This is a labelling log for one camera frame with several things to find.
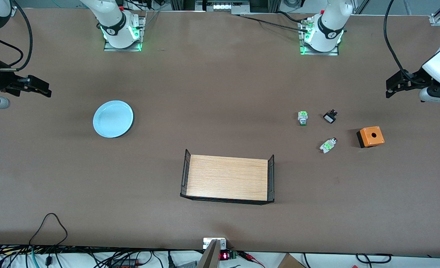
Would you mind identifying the light blue plate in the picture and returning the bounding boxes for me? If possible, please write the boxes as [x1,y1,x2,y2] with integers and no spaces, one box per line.
[93,100,134,138]

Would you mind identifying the red push button switch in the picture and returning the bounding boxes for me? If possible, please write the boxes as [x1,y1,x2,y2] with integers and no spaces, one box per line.
[319,137,338,154]

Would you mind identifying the wooden tray black mesh sides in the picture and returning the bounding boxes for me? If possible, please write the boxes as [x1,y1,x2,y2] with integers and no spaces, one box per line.
[180,149,275,205]

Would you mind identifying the white light bar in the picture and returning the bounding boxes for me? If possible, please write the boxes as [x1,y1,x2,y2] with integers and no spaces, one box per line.
[196,0,250,13]

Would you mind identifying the orange black power strip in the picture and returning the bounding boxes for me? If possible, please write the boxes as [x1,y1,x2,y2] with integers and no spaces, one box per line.
[110,259,138,268]

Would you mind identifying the brown cardboard piece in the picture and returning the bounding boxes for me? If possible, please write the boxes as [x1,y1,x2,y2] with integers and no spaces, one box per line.
[277,253,306,268]

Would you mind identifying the red clip lead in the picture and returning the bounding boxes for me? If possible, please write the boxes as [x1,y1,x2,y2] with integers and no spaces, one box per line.
[238,251,266,268]

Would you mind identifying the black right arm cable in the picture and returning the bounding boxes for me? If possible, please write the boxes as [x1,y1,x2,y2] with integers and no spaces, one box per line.
[12,0,33,72]

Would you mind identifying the orange button enclosure box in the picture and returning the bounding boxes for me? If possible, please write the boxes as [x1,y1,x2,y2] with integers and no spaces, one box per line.
[356,126,385,149]

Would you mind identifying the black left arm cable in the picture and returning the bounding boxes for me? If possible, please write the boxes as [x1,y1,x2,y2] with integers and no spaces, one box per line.
[385,0,417,80]

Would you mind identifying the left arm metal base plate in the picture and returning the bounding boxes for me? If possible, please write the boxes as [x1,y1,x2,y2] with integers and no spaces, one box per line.
[299,19,340,56]

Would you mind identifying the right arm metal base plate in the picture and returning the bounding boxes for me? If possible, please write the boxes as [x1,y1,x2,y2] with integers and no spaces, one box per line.
[104,16,147,52]

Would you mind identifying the black looped thin cable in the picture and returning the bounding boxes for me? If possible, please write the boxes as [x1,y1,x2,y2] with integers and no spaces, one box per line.
[28,213,68,247]

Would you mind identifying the black cable to arm base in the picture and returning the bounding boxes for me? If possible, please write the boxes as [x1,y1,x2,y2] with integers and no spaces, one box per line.
[232,13,311,32]

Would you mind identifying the black flat looped cable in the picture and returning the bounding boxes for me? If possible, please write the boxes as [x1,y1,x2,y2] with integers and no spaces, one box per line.
[356,253,392,264]

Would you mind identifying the silver mount bracket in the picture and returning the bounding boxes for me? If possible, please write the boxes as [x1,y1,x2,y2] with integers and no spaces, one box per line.
[203,237,227,250]

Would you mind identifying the grey metal post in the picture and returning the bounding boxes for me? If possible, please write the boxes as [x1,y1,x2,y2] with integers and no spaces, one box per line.
[197,239,220,268]

